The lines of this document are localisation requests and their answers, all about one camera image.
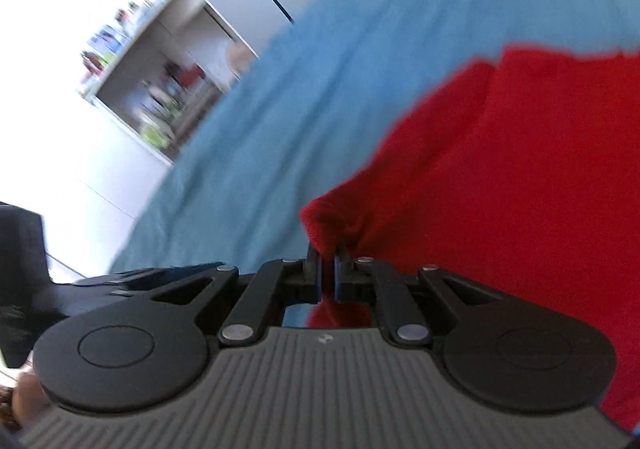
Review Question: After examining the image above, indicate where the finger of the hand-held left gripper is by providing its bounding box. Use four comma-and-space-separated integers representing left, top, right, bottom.
75, 261, 226, 303

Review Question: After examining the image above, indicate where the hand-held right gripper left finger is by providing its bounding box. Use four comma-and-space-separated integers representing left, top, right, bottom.
150, 243, 322, 346

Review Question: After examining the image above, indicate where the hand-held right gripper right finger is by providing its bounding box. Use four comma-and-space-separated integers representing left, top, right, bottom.
333, 243, 504, 348

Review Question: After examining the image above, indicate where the red long-sleeved sweater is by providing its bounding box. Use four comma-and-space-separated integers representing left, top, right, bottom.
299, 44, 640, 435

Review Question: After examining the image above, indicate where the person's left hand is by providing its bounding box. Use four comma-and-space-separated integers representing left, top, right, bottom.
0, 368, 50, 436

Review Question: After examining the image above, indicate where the green packet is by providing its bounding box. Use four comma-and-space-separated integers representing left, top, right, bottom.
141, 122, 173, 149

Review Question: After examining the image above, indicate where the bed with blue sheet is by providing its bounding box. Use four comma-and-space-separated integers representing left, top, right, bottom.
112, 0, 640, 330

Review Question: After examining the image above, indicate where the red box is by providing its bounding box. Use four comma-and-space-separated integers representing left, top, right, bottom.
180, 65, 207, 89

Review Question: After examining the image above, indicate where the white shelf unit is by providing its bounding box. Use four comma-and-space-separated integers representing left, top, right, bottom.
77, 0, 261, 165

